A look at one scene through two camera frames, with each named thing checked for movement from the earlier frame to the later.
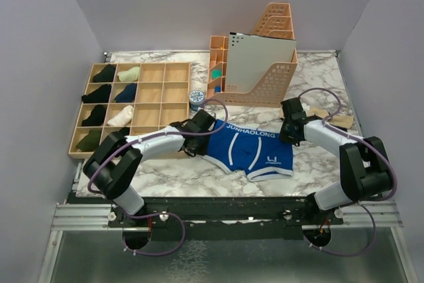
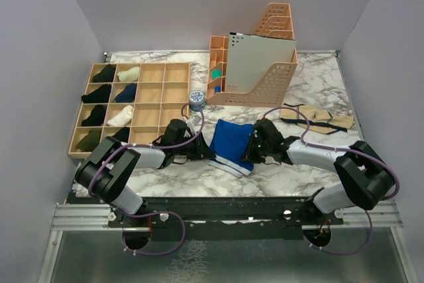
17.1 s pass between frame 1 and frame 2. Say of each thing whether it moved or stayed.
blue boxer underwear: moved
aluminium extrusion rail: stayed
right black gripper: moved
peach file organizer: stayed
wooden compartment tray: stayed
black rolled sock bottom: stayed
